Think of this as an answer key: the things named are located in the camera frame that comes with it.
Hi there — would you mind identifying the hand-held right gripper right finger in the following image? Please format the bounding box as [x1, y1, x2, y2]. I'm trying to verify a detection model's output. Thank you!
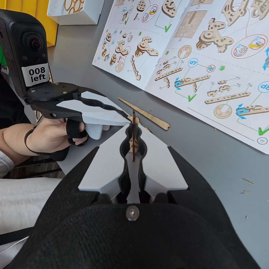
[135, 124, 189, 204]

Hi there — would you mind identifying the open assembly instruction booklet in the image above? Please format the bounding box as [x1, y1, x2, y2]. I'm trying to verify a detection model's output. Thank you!
[92, 0, 269, 155]

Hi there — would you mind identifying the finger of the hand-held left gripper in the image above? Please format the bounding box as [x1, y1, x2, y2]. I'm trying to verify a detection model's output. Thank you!
[79, 90, 131, 121]
[56, 100, 131, 126]

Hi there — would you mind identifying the tapered wooden stick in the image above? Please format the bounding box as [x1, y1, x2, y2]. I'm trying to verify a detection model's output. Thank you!
[118, 97, 171, 131]

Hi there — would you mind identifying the thin white cable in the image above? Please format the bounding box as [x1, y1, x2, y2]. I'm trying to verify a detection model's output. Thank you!
[0, 240, 24, 256]

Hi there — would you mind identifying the ring-cut plywood sheet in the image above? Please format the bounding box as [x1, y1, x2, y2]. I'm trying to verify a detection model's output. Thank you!
[64, 0, 85, 15]

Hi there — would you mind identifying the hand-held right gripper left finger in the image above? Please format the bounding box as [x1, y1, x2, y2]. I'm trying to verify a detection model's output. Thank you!
[78, 124, 133, 204]

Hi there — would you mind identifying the person's left hand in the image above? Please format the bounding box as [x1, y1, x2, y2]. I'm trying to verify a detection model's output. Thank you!
[25, 118, 89, 156]

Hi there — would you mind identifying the person's white shirt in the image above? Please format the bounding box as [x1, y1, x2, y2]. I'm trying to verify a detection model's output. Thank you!
[0, 150, 63, 263]

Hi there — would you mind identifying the white cardboard box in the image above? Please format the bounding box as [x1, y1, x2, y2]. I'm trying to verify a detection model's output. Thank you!
[47, 0, 105, 25]

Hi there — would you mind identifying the laser-cut plywood offcut sheet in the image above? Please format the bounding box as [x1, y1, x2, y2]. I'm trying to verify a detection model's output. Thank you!
[34, 63, 52, 123]

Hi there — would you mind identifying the yellow plastic bin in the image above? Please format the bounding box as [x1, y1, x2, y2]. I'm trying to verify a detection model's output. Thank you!
[0, 0, 58, 48]

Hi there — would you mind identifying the black wristband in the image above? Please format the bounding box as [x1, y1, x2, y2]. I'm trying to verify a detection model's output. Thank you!
[24, 126, 70, 156]

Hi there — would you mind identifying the wooden part with wheel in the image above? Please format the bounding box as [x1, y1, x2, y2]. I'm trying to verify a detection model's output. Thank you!
[129, 116, 152, 153]

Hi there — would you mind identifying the black webbing strap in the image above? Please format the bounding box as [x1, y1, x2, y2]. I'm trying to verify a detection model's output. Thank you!
[0, 228, 33, 246]

